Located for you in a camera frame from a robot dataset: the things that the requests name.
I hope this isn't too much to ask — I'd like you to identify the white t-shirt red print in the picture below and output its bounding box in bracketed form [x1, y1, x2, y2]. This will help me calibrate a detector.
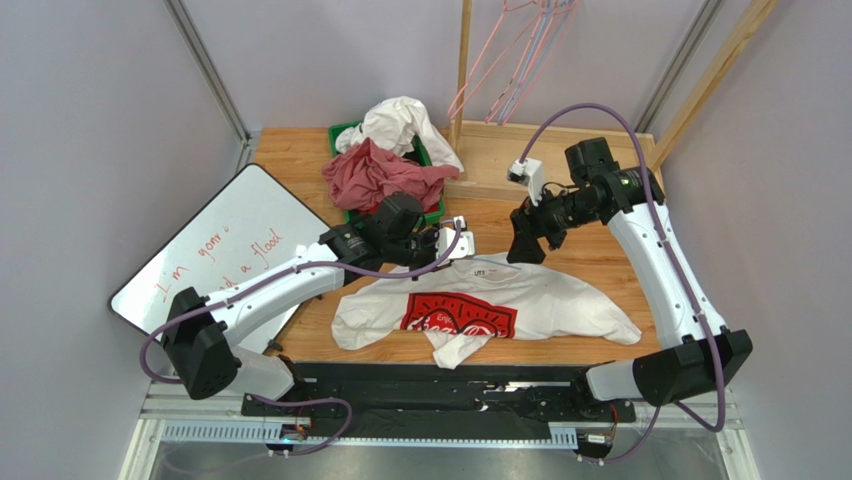
[331, 253, 642, 370]

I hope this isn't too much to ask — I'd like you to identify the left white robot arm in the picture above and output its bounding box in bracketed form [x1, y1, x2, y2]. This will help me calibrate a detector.
[148, 193, 447, 400]

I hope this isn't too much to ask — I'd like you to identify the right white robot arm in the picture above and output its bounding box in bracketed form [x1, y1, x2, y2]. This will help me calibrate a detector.
[507, 137, 753, 406]

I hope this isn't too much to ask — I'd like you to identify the dusty pink t-shirt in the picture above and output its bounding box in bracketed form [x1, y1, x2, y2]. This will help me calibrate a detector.
[321, 139, 460, 211]

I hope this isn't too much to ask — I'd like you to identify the white t-shirt blue print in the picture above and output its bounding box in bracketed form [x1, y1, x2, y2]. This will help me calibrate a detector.
[332, 96, 465, 172]

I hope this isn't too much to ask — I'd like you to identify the green plastic bin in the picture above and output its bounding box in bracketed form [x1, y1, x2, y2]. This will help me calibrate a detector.
[327, 122, 446, 224]

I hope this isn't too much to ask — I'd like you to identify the wooden rack base tray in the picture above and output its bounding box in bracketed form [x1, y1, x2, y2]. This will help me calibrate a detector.
[444, 120, 638, 205]

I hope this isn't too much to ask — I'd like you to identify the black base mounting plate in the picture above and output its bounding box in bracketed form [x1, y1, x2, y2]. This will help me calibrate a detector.
[241, 363, 637, 440]

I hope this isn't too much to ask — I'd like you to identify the left aluminium corner profile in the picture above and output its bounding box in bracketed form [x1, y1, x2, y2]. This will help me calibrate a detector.
[163, 0, 251, 145]

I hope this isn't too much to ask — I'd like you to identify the aluminium corner profile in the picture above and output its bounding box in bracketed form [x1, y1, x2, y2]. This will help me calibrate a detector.
[163, 0, 251, 145]
[635, 0, 725, 133]

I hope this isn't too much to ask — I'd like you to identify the right aluminium corner profile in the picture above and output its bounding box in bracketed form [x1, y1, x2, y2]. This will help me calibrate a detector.
[635, 0, 725, 133]

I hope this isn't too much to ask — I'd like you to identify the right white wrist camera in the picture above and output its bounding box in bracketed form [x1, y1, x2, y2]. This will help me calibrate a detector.
[507, 159, 546, 206]

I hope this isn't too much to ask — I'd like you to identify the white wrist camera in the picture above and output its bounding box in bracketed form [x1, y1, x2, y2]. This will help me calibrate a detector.
[507, 159, 546, 206]
[435, 216, 476, 264]

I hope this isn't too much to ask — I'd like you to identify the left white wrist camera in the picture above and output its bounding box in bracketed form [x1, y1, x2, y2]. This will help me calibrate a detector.
[435, 216, 476, 264]

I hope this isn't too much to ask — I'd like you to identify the light blue wire hanger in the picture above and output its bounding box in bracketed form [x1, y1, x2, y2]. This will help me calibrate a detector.
[490, 1, 571, 125]

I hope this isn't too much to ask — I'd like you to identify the white whiteboard black frame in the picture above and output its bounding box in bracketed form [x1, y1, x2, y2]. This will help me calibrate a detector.
[110, 164, 330, 334]

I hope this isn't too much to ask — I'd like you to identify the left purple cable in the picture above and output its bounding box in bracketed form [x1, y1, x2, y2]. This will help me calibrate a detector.
[139, 219, 464, 457]

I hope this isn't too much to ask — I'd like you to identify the purple cable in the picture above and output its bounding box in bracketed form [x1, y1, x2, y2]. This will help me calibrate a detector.
[519, 103, 728, 465]
[139, 219, 464, 457]

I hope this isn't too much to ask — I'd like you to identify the wooden rack left post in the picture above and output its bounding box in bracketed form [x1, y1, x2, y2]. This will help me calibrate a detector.
[448, 0, 473, 150]

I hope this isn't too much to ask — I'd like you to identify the wooden rack post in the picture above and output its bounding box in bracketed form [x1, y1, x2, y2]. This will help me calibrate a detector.
[648, 0, 777, 171]
[448, 0, 473, 150]

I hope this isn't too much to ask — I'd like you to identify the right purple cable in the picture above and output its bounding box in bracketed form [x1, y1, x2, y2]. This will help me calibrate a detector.
[519, 103, 728, 465]

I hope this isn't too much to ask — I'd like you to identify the aluminium frame rail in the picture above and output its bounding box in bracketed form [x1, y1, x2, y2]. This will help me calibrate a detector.
[118, 382, 761, 480]

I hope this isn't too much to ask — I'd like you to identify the wooden rack right post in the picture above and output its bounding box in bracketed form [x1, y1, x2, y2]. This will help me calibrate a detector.
[648, 0, 777, 171]

